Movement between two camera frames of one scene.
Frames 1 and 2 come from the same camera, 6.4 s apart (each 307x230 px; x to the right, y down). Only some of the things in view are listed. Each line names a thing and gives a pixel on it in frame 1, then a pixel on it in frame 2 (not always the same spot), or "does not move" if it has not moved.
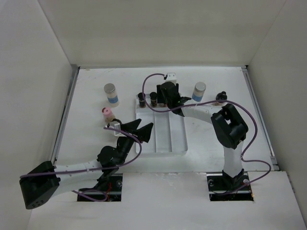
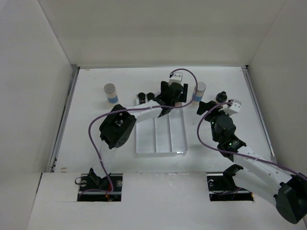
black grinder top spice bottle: x=221 y=96 does not move
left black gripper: x=143 y=132 to x=182 y=97
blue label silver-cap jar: x=198 y=91 does not move
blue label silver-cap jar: x=110 y=90 does not move
